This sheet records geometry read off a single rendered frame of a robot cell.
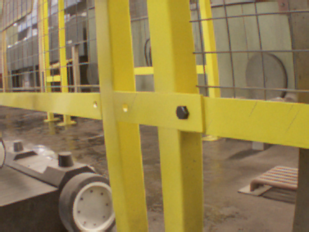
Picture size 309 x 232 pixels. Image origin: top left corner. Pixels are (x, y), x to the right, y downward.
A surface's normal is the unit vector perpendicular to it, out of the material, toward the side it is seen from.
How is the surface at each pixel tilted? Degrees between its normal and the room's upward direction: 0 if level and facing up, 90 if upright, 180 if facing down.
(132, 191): 90
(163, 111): 90
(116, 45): 90
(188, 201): 90
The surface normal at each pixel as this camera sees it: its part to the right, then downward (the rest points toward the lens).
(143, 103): -0.79, 0.16
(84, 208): 0.72, 0.06
